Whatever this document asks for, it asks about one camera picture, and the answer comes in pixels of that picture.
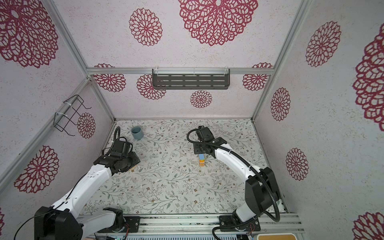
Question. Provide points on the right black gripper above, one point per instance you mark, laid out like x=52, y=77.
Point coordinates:
x=196, y=148

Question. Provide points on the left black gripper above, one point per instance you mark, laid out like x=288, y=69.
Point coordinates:
x=135, y=161

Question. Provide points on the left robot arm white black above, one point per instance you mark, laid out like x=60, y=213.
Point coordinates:
x=62, y=220

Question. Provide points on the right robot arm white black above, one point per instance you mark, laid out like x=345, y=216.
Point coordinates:
x=261, y=189

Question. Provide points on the teal ceramic cup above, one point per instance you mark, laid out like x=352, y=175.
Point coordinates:
x=137, y=133

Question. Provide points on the orange white box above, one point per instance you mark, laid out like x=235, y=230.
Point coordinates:
x=277, y=236

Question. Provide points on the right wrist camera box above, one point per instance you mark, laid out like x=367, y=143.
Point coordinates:
x=204, y=134

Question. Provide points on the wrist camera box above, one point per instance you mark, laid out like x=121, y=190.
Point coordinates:
x=120, y=149
x=204, y=134

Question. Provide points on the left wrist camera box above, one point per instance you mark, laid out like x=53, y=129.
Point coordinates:
x=120, y=149

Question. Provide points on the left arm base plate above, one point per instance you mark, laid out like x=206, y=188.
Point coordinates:
x=127, y=225

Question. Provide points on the aluminium front rail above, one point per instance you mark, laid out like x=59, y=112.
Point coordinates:
x=202, y=224

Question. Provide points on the black wire wall rack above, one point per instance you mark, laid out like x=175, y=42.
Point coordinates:
x=64, y=118

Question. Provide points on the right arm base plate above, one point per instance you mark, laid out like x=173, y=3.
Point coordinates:
x=240, y=224

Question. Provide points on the dark grey wall shelf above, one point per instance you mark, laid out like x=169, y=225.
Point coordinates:
x=191, y=79

